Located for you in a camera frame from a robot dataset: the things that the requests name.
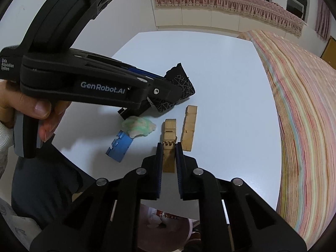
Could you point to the pink curtain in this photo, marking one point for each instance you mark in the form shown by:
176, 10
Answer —
324, 18

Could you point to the blue plastic piece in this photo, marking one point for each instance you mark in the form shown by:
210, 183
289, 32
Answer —
119, 147

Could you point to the brown wooden furniture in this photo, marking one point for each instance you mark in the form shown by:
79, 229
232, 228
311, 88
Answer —
329, 53

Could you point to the person's left forearm white sleeve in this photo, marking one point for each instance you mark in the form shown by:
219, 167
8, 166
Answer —
4, 141

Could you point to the wooden clothespin half with spring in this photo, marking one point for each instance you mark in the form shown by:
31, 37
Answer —
169, 134

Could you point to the person's left hand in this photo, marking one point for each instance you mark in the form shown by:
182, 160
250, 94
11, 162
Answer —
31, 106

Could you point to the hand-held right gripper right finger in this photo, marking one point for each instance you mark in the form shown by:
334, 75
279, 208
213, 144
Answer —
179, 168

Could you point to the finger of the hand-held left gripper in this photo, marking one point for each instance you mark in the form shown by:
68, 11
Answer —
141, 72
162, 92

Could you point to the red wrapper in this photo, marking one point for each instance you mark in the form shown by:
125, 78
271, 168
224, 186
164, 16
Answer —
170, 216

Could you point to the striped pink bed cover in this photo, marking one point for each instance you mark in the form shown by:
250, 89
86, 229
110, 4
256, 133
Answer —
302, 110

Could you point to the white patterned cloth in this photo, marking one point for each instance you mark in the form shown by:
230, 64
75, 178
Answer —
13, 225

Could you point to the person's leg in dark trousers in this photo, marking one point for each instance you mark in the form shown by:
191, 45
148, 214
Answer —
44, 183

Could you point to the white cabinet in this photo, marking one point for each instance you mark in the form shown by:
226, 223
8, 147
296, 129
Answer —
197, 17

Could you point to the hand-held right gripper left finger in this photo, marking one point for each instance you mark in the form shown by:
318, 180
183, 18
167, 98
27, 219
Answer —
159, 168

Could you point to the black patterned wrapper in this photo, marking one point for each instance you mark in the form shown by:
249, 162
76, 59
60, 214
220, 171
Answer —
185, 81

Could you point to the green white crumpled tissue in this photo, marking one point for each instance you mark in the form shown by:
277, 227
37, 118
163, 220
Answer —
139, 126

